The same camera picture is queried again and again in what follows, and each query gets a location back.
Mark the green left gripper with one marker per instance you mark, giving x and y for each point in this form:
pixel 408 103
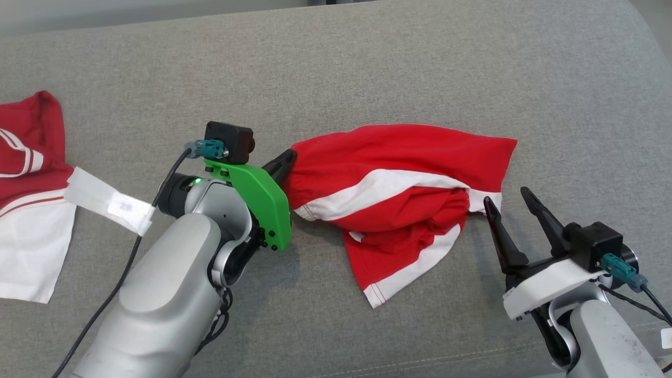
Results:
pixel 262 202

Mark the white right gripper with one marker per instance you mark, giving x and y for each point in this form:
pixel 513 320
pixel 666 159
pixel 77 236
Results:
pixel 551 286

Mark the red white shorts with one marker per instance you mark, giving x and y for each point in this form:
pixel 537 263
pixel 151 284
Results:
pixel 399 152

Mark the red white basketball jersey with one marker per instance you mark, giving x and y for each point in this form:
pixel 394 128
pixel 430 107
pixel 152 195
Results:
pixel 31 247

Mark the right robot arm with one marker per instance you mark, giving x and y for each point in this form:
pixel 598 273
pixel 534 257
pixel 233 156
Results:
pixel 604 341

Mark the grey fabric sofa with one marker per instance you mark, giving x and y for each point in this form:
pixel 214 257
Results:
pixel 367 63

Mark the long white tape label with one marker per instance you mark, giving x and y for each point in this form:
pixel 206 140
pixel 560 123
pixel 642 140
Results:
pixel 105 202

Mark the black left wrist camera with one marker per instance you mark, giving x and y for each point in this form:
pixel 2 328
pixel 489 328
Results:
pixel 231 139

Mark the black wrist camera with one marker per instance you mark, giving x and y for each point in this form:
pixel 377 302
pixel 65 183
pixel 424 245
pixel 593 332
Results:
pixel 596 244
pixel 231 139

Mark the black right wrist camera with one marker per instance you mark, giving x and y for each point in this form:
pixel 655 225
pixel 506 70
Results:
pixel 596 244

